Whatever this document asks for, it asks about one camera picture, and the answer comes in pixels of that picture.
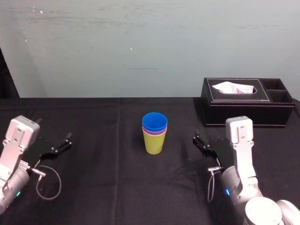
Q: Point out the black leather tissue box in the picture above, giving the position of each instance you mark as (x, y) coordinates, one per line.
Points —
(239, 112)

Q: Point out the black table cloth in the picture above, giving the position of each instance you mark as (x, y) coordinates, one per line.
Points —
(112, 187)

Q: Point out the dark panel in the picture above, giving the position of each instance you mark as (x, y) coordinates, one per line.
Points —
(7, 79)

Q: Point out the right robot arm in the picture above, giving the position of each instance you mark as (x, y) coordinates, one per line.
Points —
(241, 150)

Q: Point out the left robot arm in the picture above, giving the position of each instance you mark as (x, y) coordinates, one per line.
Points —
(14, 145)

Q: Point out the white tissue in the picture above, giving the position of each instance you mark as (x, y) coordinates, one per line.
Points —
(232, 87)

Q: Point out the purple plastic cup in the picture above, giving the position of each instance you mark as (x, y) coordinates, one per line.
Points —
(150, 133)

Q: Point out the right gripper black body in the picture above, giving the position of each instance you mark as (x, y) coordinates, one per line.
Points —
(220, 150)

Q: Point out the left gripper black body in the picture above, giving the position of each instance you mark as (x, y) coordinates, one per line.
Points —
(41, 148)

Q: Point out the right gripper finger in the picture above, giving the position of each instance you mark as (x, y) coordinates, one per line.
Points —
(201, 145)

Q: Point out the yellow-green plastic cup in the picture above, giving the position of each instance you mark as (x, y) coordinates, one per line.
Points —
(154, 144)

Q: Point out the blue plastic cup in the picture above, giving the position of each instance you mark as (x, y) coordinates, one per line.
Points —
(154, 122)

